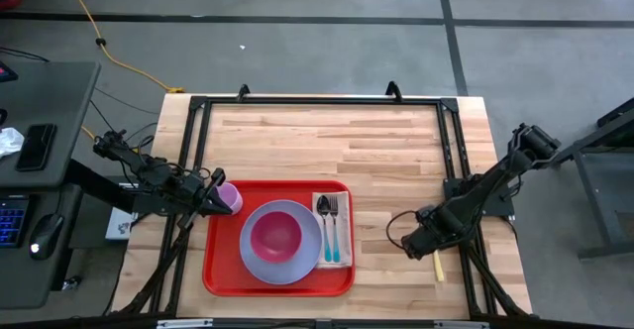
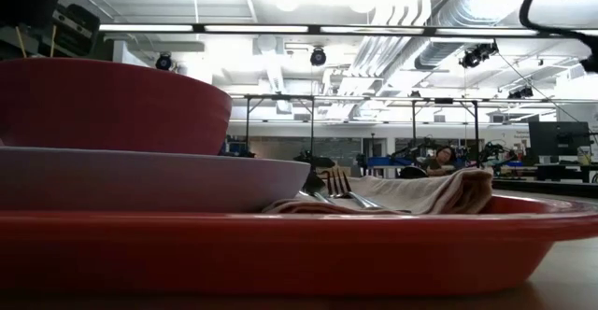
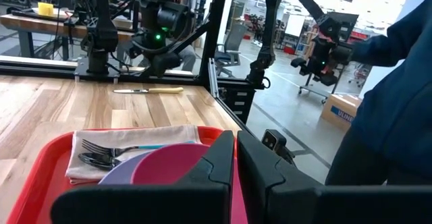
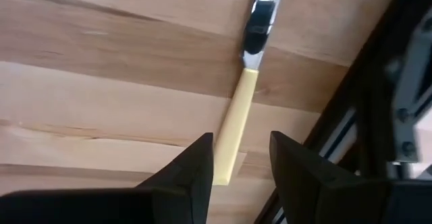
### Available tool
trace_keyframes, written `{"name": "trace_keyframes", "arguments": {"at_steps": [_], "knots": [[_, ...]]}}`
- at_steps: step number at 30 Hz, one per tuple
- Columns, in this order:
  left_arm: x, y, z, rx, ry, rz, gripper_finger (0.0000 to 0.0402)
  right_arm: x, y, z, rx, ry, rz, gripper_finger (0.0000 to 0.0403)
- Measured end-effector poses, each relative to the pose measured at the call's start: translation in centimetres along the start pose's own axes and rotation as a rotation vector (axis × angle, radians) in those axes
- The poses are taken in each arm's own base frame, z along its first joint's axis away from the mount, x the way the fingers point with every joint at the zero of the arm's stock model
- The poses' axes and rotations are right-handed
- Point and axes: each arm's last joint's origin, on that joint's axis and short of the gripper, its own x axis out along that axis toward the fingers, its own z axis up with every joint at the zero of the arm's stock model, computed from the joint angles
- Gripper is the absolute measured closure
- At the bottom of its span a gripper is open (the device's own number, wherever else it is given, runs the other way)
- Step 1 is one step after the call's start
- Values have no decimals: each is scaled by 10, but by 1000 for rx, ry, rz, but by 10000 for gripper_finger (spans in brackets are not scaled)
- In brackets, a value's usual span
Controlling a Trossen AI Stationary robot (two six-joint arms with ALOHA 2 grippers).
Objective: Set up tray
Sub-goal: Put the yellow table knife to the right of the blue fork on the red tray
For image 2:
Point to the beige cloth napkin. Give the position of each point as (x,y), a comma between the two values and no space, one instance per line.
(430,193)

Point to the lavender plate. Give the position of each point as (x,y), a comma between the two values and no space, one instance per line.
(149,181)

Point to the magenta bowl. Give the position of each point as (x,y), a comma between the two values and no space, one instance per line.
(117,109)

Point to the black background robot arm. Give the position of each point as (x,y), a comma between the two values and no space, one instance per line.
(495,151)
(411,149)

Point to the red plastic tray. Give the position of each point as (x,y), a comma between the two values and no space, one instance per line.
(280,254)

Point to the black ceiling spotlight cluster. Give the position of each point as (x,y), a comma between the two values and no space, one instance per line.
(476,55)
(521,93)

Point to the dark computer monitor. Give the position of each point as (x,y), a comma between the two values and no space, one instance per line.
(558,138)

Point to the person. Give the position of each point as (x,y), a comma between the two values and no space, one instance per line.
(441,158)

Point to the blue bin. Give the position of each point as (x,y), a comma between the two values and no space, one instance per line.
(383,162)

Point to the black aluminium table frame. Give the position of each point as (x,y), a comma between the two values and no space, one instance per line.
(560,188)

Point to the black workstation frame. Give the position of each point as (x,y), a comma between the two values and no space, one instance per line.
(475,128)
(312,123)

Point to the silver ventilation duct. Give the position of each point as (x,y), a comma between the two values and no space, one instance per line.
(439,53)

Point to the black rail with light strips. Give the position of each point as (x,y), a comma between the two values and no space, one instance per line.
(374,30)

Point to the black hanging camera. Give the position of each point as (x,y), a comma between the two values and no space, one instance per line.
(163,61)
(318,57)

